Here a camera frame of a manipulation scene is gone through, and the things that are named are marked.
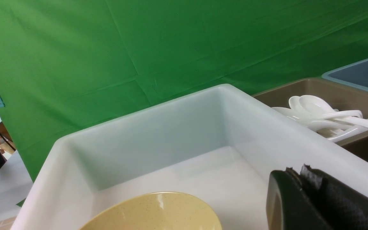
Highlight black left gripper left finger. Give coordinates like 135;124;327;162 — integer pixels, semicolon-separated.
266;168;333;230

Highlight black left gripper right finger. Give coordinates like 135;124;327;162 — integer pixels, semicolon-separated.
300;165;368;230

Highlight yellow noodle bowl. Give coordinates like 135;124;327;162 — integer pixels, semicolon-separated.
81;192;222;230

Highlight brown plastic bin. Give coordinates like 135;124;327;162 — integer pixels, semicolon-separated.
253;78;368;162

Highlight pile of white spoons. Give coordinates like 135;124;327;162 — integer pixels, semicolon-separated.
272;95;368;142

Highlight large white plastic tub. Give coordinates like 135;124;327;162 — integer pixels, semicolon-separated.
12;84;368;230

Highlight teal plastic bin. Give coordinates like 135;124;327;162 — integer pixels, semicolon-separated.
321;59;368;92

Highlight green backdrop cloth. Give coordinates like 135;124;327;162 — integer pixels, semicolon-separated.
0;0;368;181

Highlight beige checked table mat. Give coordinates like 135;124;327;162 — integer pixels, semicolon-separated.
0;217;16;230

